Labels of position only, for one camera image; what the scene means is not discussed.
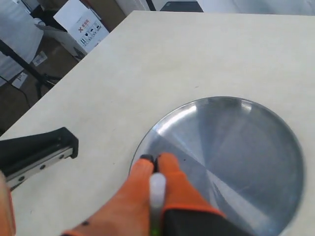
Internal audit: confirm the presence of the round stainless steel plate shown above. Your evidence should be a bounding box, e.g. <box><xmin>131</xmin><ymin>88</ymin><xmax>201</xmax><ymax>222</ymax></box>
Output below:
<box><xmin>133</xmin><ymin>96</ymin><xmax>305</xmax><ymax>236</ymax></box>

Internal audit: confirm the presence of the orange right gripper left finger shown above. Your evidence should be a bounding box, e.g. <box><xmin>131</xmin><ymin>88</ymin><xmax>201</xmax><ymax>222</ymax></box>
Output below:
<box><xmin>63</xmin><ymin>154</ymin><xmax>154</xmax><ymax>236</ymax></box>

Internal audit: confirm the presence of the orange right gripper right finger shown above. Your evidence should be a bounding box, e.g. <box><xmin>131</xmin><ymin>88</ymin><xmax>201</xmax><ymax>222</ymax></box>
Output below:
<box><xmin>157</xmin><ymin>153</ymin><xmax>246</xmax><ymax>236</ymax></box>

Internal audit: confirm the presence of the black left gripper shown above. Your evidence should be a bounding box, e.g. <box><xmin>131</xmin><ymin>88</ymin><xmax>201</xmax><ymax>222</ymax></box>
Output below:
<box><xmin>0</xmin><ymin>127</ymin><xmax>79</xmax><ymax>236</ymax></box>

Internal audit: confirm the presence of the white cardboard box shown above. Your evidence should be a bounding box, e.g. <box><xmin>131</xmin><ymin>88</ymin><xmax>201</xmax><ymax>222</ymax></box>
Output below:
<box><xmin>53</xmin><ymin>0</ymin><xmax>109</xmax><ymax>60</ymax></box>

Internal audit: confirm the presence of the black tripod stand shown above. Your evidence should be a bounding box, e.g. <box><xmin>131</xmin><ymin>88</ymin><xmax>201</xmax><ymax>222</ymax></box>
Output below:
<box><xmin>0</xmin><ymin>40</ymin><xmax>61</xmax><ymax>99</ymax></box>

